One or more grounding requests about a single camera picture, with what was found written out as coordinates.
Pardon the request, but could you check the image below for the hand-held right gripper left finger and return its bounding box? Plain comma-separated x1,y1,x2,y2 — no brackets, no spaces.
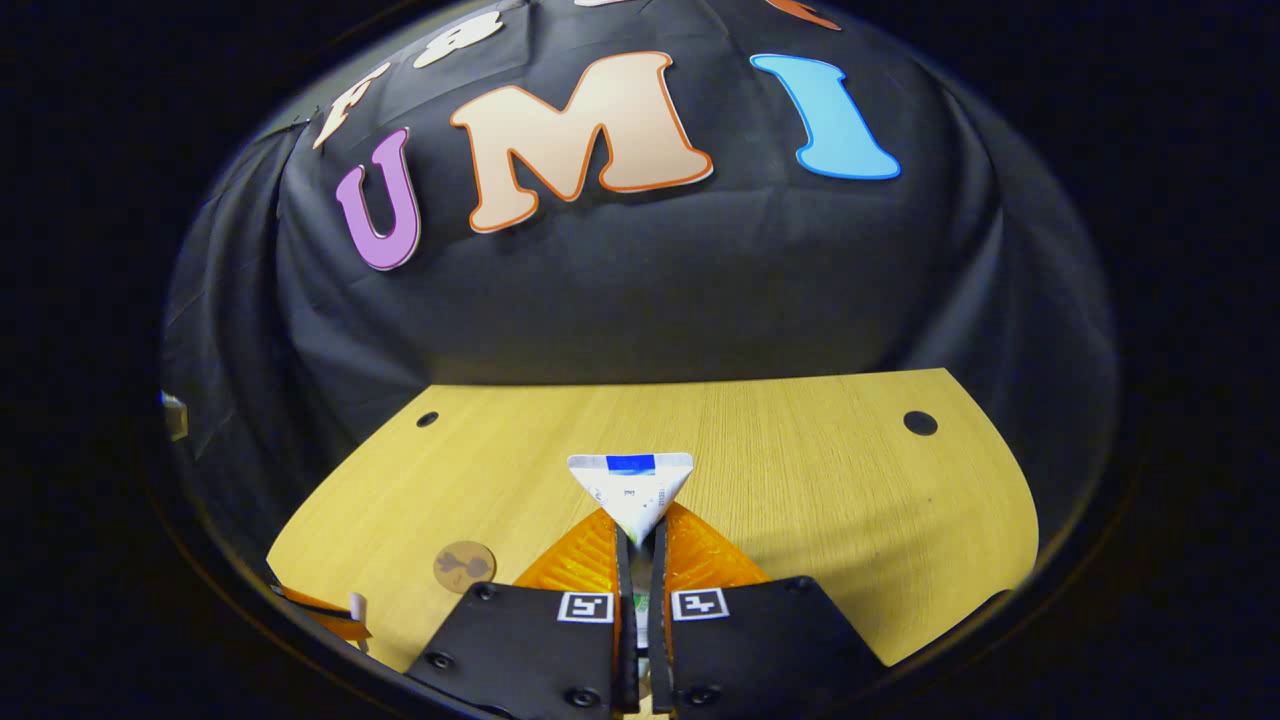
405,506,641,715

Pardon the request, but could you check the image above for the white toothpaste tube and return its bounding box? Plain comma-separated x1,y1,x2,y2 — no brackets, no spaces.
566,452,695,651

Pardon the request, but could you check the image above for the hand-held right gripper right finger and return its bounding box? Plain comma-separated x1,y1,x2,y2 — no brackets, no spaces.
648,502,888,715

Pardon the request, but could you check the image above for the wooden desktop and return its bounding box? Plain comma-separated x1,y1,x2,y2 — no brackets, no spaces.
265,367,1042,673

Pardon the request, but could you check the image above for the black backdrop cloth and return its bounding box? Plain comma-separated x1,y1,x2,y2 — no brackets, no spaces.
160,0,1119,601

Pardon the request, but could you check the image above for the round cork coaster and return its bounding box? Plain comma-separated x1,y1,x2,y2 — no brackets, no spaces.
432,540,498,596

